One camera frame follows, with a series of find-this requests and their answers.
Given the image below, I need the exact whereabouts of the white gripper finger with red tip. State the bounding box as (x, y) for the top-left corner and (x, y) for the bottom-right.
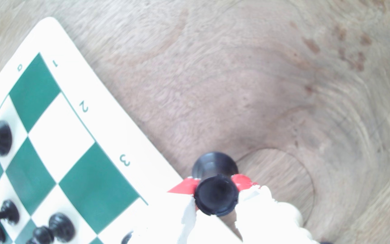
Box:
(230, 174), (319, 244)
(129, 177), (201, 244)

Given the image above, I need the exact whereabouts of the black rook chess piece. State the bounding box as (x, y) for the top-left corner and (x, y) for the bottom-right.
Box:
(192, 152), (240, 217)

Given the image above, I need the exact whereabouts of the green white chess mat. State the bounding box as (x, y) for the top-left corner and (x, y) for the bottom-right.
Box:
(0, 17), (240, 244)

